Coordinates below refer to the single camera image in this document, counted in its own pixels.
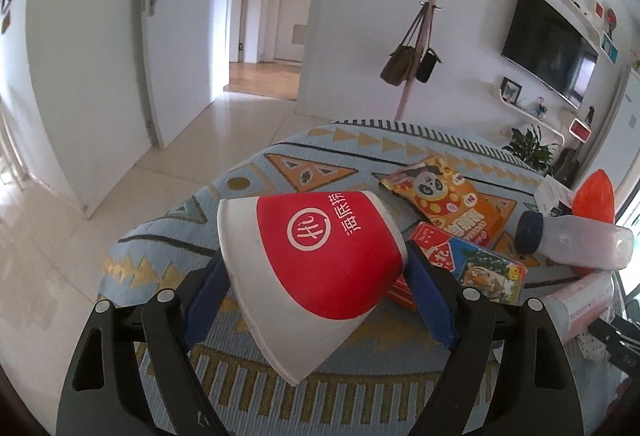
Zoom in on white paper box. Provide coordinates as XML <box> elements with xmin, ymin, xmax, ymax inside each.
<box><xmin>534</xmin><ymin>175</ymin><xmax>575</xmax><ymax>218</ymax></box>

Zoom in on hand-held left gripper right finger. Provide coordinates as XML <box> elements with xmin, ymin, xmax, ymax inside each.
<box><xmin>404</xmin><ymin>239</ymin><xmax>588</xmax><ymax>436</ymax></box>

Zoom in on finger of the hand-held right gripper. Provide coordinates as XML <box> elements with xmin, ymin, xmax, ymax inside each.
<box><xmin>590</xmin><ymin>316</ymin><xmax>640</xmax><ymax>369</ymax></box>

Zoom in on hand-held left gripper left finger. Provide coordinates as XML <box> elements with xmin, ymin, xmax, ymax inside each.
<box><xmin>56</xmin><ymin>253</ymin><xmax>236</xmax><ymax>436</ymax></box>

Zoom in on pink white packet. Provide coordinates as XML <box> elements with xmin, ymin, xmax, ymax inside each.
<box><xmin>542</xmin><ymin>273</ymin><xmax>617</xmax><ymax>342</ymax></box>

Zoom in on brown tote bag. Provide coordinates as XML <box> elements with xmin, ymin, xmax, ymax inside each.
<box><xmin>380</xmin><ymin>9</ymin><xmax>426</xmax><ymax>87</ymax></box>

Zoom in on potted green plant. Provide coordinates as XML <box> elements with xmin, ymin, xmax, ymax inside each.
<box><xmin>502</xmin><ymin>125</ymin><xmax>558</xmax><ymax>174</ymax></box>

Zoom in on white curved low shelf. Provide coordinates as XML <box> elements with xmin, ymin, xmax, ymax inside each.
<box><xmin>487</xmin><ymin>84</ymin><xmax>566</xmax><ymax>144</ymax></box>

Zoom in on small blue box shelf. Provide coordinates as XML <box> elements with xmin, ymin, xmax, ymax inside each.
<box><xmin>600</xmin><ymin>32</ymin><xmax>620</xmax><ymax>64</ymax></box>

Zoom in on black flat television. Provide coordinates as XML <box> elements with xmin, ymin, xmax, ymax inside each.
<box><xmin>501</xmin><ymin>0</ymin><xmax>599</xmax><ymax>109</ymax></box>

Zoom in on orange plastic bag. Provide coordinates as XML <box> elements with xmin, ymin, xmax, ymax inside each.
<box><xmin>571</xmin><ymin>169</ymin><xmax>617</xmax><ymax>274</ymax></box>

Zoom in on orange panda snack packet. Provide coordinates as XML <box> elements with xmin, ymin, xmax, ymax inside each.
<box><xmin>378</xmin><ymin>156</ymin><xmax>503</xmax><ymax>249</ymax></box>

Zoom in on white door with silver handle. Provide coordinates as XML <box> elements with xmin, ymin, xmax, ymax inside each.
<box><xmin>25</xmin><ymin>0</ymin><xmax>173</xmax><ymax>219</ymax></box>

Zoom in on pink coat rack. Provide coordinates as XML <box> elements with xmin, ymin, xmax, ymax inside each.
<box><xmin>393</xmin><ymin>0</ymin><xmax>486</xmax><ymax>122</ymax></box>

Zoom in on red white box shelf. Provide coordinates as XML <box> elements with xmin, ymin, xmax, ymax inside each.
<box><xmin>569</xmin><ymin>116</ymin><xmax>593</xmax><ymax>142</ymax></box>

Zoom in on red tiger picture card box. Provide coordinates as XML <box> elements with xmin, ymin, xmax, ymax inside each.
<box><xmin>387</xmin><ymin>221</ymin><xmax>528</xmax><ymax>312</ymax></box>

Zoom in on white standing air conditioner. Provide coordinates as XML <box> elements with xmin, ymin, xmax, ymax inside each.
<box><xmin>615</xmin><ymin>66</ymin><xmax>640</xmax><ymax>197</ymax></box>

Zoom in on red white paper cup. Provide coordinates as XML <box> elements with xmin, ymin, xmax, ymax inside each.
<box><xmin>217</xmin><ymin>190</ymin><xmax>408</xmax><ymax>386</ymax></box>

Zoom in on clear bottle with blue cap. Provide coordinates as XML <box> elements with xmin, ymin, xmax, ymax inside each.
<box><xmin>515</xmin><ymin>210</ymin><xmax>635</xmax><ymax>272</ymax></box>

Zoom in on patterned blue blanket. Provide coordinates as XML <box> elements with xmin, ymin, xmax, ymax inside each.
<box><xmin>97</xmin><ymin>119</ymin><xmax>621</xmax><ymax>436</ymax></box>

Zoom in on butterfly picture frame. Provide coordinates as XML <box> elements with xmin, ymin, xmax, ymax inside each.
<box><xmin>501</xmin><ymin>77</ymin><xmax>523</xmax><ymax>103</ymax></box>

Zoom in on small black bag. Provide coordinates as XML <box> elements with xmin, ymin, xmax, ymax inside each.
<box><xmin>415</xmin><ymin>47</ymin><xmax>443</xmax><ymax>84</ymax></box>

